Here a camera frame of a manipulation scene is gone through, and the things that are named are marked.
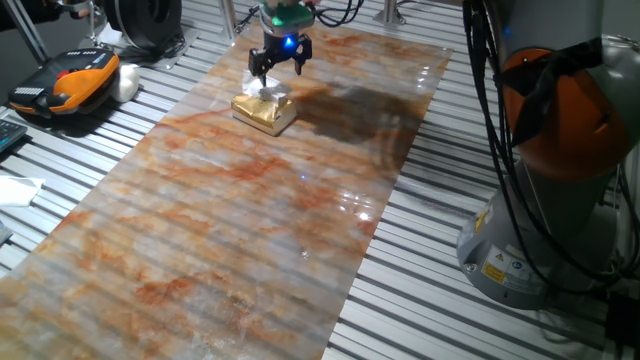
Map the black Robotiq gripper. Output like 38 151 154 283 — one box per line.
248 31 314 88

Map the white paper napkin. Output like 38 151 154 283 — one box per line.
242 74 294 107

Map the person's bare hand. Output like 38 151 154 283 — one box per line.
54 0 96 20

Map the silver gripper coupling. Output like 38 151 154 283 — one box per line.
263 22 302 38

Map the gold foil tissue pack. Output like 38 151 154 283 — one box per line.
230 93 297 137

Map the white rounded plastic object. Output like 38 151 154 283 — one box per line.
110 63 141 104

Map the white paper slip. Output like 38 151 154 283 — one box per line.
92 18 125 47

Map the orange marble pattern mat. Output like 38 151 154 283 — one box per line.
0 17 454 360

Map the thin metal rod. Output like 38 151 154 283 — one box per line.
82 9 101 46

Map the orange black teach pendant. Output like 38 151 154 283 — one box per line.
7 48 121 119

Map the black keyboard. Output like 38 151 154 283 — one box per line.
0 118 29 154

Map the white loose tissue sheet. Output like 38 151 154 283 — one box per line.
0 175 46 208

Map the black cable by post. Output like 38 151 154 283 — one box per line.
234 4 262 34

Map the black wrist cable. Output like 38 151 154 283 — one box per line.
309 0 366 29

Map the slim metal post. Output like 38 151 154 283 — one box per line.
217 0 239 42

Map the metal post with foot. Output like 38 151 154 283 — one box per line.
372 0 407 26

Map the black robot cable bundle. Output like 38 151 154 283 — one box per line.
462 0 640 297

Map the aluminium frame bar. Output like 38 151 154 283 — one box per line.
2 0 51 64

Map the black fabric strap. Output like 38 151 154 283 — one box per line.
494 37 606 149

